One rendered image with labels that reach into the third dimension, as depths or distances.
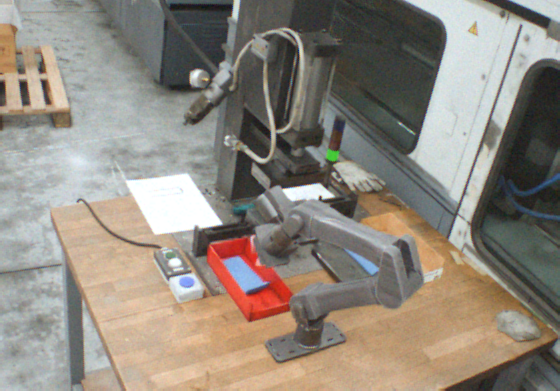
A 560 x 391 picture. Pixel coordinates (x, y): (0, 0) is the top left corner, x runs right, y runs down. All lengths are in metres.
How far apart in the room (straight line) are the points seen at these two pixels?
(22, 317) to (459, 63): 2.03
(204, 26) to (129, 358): 3.64
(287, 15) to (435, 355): 0.92
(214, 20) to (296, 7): 3.27
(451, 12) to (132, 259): 1.26
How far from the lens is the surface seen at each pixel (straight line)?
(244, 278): 1.67
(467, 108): 2.07
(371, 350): 1.57
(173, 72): 4.88
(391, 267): 1.23
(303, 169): 1.67
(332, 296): 1.38
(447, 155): 2.15
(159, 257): 1.67
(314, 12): 1.61
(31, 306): 2.92
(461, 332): 1.72
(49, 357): 2.70
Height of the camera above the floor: 1.96
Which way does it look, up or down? 30 degrees down
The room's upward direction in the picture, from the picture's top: 10 degrees clockwise
